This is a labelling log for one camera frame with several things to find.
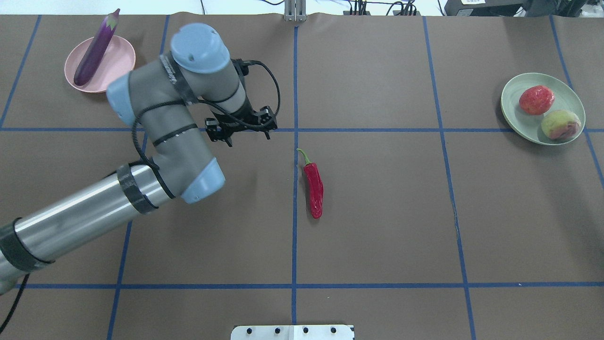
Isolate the purple eggplant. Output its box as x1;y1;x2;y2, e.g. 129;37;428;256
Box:
73;8;121;86

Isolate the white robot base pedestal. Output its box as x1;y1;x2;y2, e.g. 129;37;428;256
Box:
230;324;355;340

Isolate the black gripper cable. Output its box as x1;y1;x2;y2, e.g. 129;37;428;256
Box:
131;59;282;199

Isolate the pink plate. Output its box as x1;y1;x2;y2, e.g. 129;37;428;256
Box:
63;36;136;93

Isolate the red pomegranate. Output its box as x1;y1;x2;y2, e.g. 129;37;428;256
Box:
519;85;556;116

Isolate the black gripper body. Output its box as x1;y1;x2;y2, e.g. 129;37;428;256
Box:
208;99;260;147

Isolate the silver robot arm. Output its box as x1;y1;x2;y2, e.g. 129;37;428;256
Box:
0;22;278;294

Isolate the yellow pink peach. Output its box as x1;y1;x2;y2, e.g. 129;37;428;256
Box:
541;110;583;140

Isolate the green plate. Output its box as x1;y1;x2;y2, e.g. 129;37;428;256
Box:
500;73;586;145

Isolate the aluminium frame post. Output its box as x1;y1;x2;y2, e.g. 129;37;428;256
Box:
284;0;308;22

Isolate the red chili pepper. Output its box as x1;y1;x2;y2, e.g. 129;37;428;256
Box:
296;148;324;219

